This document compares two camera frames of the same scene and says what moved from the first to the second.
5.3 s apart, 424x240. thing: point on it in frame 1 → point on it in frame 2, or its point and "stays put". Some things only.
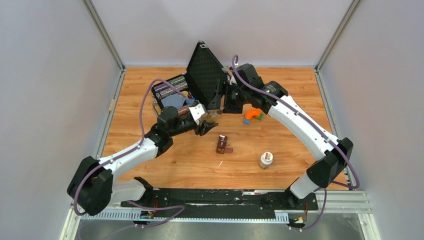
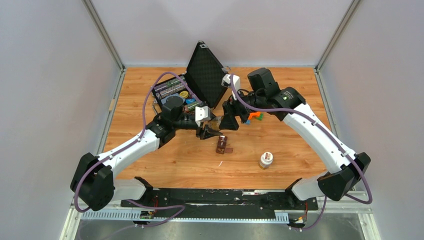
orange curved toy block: [251, 113] stays put
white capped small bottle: [266, 159] stays put
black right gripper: [228, 107] → [231, 108]
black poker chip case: [204, 82] stays put
